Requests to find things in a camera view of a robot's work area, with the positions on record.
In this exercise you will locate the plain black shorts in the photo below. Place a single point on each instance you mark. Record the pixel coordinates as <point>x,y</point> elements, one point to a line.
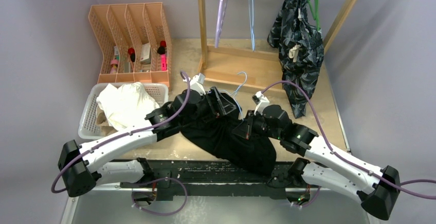
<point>231,140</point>

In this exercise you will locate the beige shorts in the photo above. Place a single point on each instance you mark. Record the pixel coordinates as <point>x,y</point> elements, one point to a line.
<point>103,124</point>

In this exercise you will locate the pink highlighter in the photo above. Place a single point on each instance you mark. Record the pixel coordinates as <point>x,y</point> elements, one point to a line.
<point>164,63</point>

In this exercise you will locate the peach plastic file organizer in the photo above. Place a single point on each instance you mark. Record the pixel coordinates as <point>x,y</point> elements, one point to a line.
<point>117,27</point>

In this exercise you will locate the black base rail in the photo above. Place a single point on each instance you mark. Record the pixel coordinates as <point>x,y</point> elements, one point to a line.
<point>218,178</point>

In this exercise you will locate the white small box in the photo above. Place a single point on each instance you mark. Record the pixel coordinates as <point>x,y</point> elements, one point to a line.
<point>145,57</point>

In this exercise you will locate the black patterned shorts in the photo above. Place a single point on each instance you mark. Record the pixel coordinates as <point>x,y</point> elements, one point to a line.
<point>301,52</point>

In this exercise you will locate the lilac hanger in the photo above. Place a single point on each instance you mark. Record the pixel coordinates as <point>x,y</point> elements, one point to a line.
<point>219,21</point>

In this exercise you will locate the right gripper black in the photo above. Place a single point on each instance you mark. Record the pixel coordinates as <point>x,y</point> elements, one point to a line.
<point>244,130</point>

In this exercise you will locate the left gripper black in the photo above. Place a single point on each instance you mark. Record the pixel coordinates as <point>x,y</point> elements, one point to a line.
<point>213,110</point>

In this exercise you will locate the white plastic basket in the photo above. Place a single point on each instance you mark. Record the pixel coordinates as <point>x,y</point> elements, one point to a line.
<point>88,129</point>

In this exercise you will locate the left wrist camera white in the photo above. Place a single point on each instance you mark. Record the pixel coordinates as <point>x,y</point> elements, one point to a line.
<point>196,83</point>

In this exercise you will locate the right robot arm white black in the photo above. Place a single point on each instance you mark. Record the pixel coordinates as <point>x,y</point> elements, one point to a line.
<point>375,188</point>

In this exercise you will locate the wooden clothes rack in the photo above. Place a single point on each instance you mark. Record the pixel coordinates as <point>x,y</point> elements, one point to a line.
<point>219,64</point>

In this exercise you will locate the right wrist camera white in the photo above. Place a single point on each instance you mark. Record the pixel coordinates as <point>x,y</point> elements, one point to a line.
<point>261,102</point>

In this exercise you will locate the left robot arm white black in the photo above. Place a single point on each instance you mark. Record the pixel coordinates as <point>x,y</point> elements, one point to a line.
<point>83,167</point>

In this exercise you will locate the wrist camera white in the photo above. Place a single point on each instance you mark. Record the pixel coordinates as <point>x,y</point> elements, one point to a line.
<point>196,83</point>
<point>261,102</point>

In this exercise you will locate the green hanger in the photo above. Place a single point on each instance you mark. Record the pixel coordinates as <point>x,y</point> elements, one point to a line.
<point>313,5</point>

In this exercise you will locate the white shorts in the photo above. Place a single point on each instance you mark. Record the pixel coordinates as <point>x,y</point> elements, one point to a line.
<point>126,105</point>

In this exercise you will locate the red black marker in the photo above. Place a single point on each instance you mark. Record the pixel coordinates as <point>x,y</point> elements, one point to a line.
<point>132,55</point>

